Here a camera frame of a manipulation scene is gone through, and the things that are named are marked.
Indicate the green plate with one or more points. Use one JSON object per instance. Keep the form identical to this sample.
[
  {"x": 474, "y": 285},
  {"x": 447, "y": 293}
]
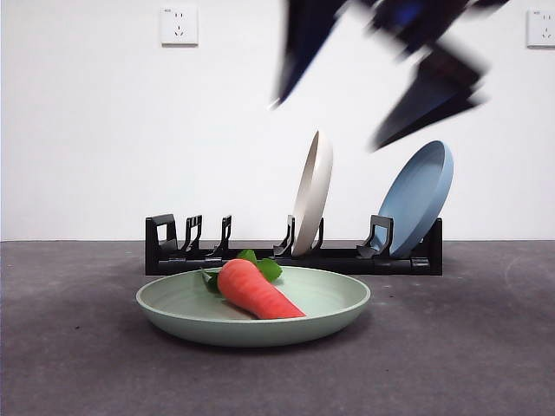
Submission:
[{"x": 195, "y": 320}]

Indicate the blue plate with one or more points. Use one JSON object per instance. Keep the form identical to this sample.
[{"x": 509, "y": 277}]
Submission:
[{"x": 416, "y": 195}]

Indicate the white wall socket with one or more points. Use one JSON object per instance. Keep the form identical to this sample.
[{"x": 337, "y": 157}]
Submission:
[
  {"x": 541, "y": 28},
  {"x": 179, "y": 26}
]

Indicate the orange carrot with green leaves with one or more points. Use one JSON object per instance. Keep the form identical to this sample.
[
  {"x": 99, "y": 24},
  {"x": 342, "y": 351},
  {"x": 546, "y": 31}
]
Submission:
[{"x": 256, "y": 290}]

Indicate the black plate rack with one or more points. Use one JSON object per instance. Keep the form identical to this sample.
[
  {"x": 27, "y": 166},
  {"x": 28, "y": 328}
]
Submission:
[{"x": 338, "y": 263}]

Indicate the beige plate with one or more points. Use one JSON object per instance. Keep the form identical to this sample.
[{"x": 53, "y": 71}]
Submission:
[{"x": 313, "y": 195}]

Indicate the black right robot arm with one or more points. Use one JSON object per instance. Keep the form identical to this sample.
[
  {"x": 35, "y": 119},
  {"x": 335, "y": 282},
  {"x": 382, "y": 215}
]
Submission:
[{"x": 412, "y": 21}]

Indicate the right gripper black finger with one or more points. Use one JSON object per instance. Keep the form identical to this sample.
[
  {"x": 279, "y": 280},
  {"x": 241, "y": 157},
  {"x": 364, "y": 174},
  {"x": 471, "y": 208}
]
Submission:
[
  {"x": 305, "y": 39},
  {"x": 438, "y": 95}
]

